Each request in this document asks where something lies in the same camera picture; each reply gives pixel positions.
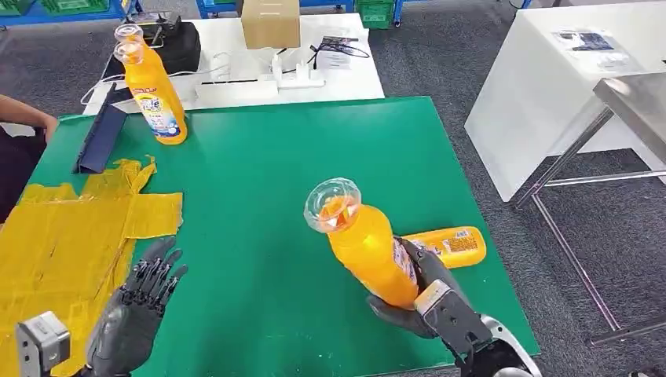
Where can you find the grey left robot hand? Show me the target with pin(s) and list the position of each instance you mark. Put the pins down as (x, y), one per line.
(125, 322)

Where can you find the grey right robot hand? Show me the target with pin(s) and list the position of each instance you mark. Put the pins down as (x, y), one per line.
(403, 320)

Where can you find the orange drink bottle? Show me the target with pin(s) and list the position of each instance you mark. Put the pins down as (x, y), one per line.
(364, 244)
(458, 247)
(128, 32)
(156, 99)

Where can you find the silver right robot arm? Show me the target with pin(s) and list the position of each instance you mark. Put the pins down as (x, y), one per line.
(504, 335)

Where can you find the yellow sheet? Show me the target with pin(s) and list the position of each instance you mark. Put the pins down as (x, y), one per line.
(47, 260)

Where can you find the green table mat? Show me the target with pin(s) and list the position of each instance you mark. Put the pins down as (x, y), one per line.
(249, 208)

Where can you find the dark blue angled folder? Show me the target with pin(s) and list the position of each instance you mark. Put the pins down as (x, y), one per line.
(101, 138)

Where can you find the person's hand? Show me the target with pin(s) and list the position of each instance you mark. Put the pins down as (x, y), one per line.
(51, 127)

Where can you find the black flat bar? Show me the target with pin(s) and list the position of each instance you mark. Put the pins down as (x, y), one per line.
(120, 95)

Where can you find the white table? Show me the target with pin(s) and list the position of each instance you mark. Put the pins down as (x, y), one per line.
(354, 78)

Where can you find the white cabinet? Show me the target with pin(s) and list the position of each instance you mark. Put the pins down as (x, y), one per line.
(525, 99)

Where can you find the white flat box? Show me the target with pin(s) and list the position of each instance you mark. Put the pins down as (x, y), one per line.
(237, 90)

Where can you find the white power strip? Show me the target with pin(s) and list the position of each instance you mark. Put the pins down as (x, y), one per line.
(302, 79)

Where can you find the white paper sheet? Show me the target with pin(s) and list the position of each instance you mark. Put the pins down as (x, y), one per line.
(333, 60)

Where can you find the black carrying case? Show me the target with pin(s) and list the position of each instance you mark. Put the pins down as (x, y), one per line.
(179, 52)

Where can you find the grey metal device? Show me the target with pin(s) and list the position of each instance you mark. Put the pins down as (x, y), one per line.
(158, 23)

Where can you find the green plastic crate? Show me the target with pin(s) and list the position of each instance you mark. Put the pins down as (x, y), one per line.
(73, 4)
(11, 5)
(374, 13)

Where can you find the blue shelf rack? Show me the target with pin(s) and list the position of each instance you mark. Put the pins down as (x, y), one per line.
(31, 18)
(213, 6)

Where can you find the steel table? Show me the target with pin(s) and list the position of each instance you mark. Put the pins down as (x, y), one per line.
(637, 104)

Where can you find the brown cardboard box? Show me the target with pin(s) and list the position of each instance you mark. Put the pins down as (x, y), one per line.
(270, 23)

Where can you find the clear bag with dark item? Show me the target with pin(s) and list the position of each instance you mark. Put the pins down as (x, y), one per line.
(588, 40)

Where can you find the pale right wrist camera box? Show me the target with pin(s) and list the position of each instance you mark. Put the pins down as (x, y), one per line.
(458, 322)

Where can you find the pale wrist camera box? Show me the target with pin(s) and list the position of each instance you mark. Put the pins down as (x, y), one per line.
(458, 322)
(41, 341)

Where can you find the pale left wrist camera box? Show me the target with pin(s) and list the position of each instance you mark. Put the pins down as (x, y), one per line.
(41, 341)

